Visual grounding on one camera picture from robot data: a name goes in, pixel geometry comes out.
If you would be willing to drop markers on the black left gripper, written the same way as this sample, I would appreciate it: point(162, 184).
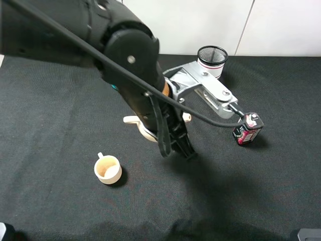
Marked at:
point(152, 112)

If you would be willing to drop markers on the cream ceramic teapot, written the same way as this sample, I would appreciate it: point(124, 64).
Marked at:
point(133, 119)

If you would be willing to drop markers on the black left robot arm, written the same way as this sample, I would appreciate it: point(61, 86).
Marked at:
point(115, 31)

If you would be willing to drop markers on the cream ceramic cup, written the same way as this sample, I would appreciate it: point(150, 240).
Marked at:
point(107, 169)

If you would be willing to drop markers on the black mesh pen holder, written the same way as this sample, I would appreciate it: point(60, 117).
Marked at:
point(212, 59)

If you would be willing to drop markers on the black table cloth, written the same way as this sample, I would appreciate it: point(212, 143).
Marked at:
point(55, 119)

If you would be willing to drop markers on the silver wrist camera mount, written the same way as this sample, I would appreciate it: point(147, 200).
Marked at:
point(190, 77)

